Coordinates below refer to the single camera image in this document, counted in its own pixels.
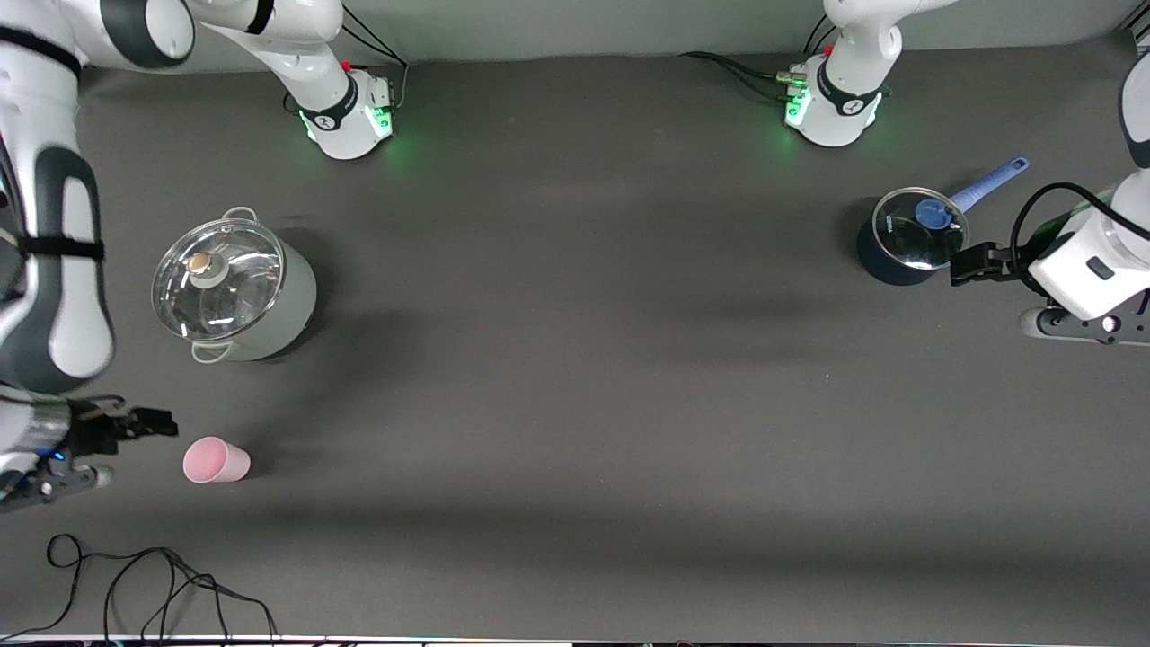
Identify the pink plastic cup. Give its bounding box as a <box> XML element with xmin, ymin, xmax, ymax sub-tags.
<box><xmin>182</xmin><ymin>437</ymin><xmax>252</xmax><ymax>484</ymax></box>

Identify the glass lid with blue knob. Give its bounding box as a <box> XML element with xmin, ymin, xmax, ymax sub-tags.
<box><xmin>872</xmin><ymin>187</ymin><xmax>970</xmax><ymax>271</ymax></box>

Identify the dark blue saucepan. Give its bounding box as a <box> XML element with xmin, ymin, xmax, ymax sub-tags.
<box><xmin>856</xmin><ymin>156</ymin><xmax>1031</xmax><ymax>287</ymax></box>

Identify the grey-green cooking pot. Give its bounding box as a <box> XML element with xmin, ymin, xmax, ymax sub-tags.
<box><xmin>153</xmin><ymin>207</ymin><xmax>317</xmax><ymax>364</ymax></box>

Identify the dark grey table mat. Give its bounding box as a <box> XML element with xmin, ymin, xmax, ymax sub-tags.
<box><xmin>0</xmin><ymin>34</ymin><xmax>1150</xmax><ymax>644</ymax></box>

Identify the loose thin black cable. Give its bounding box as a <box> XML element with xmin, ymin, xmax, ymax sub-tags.
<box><xmin>0</xmin><ymin>534</ymin><xmax>279</xmax><ymax>644</ymax></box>

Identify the black base cable bundle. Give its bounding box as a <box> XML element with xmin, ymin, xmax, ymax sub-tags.
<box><xmin>286</xmin><ymin>16</ymin><xmax>410</xmax><ymax>118</ymax></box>
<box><xmin>678</xmin><ymin>16</ymin><xmax>838</xmax><ymax>102</ymax></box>

